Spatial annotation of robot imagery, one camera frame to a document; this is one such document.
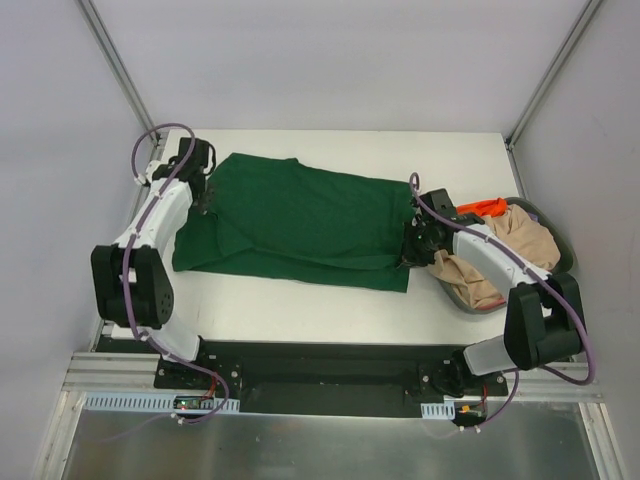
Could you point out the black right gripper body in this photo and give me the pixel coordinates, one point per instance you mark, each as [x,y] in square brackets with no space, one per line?
[413,243]

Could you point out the green t shirt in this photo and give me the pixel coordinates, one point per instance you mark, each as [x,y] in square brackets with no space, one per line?
[281,219]

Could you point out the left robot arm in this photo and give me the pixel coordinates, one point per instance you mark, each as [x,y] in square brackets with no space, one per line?
[131,284]

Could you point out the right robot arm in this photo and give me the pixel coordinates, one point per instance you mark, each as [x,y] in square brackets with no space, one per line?
[507,257]

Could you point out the orange t shirt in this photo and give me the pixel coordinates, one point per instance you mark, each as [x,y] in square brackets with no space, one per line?
[491,207]

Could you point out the beige t shirt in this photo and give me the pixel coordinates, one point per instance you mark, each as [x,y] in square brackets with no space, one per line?
[516,229]

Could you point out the grey laundry basket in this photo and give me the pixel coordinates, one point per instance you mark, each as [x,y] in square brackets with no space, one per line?
[565,264]

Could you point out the right aluminium side rail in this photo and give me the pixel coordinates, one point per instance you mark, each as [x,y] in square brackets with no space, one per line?
[525,180]

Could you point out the aluminium side rail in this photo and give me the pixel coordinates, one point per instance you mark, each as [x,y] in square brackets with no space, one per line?
[139,195]
[525,180]

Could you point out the right white cable duct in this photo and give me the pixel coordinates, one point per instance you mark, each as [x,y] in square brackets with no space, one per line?
[438,411]

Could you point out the white cable duct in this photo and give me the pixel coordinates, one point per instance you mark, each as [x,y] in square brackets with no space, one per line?
[438,411]
[159,403]

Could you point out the left aluminium frame post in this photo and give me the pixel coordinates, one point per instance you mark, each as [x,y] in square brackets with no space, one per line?
[103,39]

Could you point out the aluminium frame post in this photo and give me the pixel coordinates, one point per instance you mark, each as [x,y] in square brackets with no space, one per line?
[103,39]
[567,48]

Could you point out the left aluminium side rail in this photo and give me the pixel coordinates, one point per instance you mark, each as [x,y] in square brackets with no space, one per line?
[139,195]

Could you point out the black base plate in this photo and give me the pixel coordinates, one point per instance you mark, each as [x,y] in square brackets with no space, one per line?
[350,380]

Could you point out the front aluminium rail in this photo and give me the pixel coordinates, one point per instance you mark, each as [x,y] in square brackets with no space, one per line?
[124,372]

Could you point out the left white cable duct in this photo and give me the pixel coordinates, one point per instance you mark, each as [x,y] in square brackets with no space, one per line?
[159,403]

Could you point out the right aluminium frame post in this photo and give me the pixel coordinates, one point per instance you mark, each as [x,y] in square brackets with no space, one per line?
[567,48]

